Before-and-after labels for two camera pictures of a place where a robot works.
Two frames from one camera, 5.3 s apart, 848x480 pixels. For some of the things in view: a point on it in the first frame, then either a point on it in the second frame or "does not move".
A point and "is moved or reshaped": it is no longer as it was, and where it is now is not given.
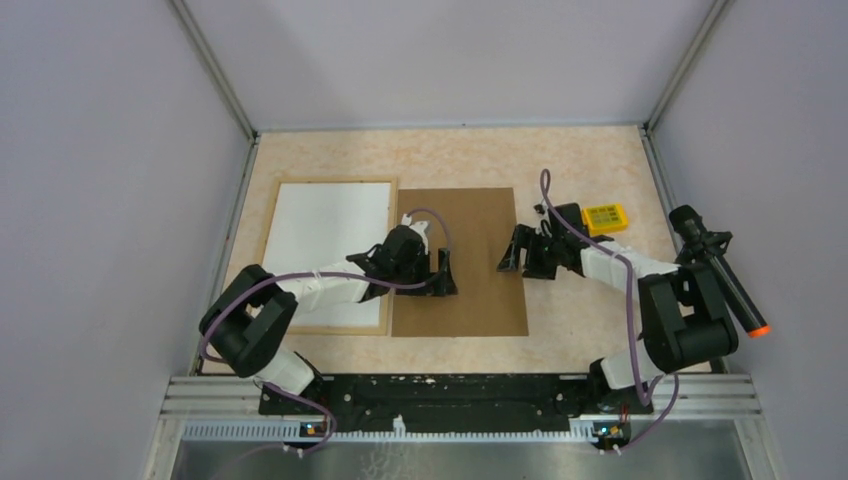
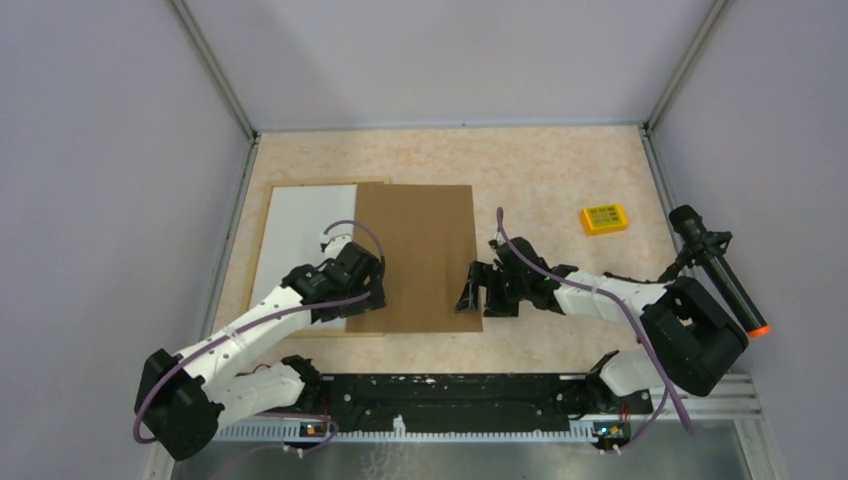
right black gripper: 525,236 -> 483,274
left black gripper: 444,287 -> 374,302
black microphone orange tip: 738,300 does not move
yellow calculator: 603,219 does not move
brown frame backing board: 489,302 is moved or reshaped
